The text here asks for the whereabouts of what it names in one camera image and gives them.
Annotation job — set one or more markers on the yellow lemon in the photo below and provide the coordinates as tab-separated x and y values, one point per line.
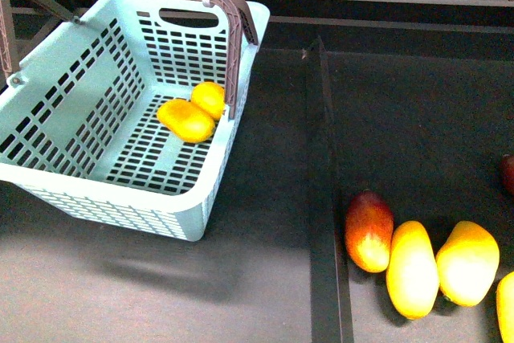
209	97

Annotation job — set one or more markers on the light blue plastic basket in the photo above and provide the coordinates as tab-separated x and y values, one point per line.
78	120

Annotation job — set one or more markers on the red yellow mango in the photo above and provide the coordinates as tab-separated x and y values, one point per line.
369	226

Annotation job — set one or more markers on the yellow mango at edge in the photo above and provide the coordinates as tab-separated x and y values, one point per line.
505	307

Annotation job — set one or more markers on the dark red fruit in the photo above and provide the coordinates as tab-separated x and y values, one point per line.
507	172

